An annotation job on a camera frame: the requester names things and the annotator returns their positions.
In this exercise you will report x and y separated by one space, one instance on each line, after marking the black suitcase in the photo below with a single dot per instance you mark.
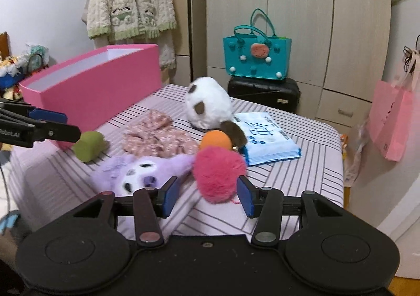
262 92

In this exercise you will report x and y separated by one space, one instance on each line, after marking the purple plush toy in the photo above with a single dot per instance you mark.
144 171

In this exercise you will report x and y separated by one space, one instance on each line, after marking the pink fluffy pompom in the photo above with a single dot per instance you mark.
218 174

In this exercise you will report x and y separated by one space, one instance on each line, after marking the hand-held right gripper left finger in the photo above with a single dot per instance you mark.
170 196

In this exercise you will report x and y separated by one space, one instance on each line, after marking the green plush toy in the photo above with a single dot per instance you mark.
90 146

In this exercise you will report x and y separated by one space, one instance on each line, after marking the pile of small toys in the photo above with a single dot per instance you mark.
19 69

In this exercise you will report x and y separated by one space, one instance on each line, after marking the teal felt tote bag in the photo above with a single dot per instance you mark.
256 59

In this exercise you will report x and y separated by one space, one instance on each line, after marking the white plastic bag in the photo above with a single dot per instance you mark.
356 155

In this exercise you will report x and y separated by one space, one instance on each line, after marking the blue white tissue pack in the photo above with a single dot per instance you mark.
269 141

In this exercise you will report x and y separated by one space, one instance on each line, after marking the white brown plush toy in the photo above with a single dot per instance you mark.
206 102

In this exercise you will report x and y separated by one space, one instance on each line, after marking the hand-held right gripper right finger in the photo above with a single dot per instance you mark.
244 196

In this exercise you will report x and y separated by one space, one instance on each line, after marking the pink paper bag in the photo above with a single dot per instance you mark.
390 119

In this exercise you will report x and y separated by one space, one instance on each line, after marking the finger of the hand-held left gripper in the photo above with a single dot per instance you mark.
49 115
59 133

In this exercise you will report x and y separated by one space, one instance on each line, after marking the blue cloth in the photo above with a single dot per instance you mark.
8 222

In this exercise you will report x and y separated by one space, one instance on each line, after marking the pink storage box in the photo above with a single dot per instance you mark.
98 86

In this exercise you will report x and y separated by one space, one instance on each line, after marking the orange ball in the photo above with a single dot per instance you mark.
215 141

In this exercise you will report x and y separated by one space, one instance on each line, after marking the beige wardrobe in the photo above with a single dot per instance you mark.
311 20

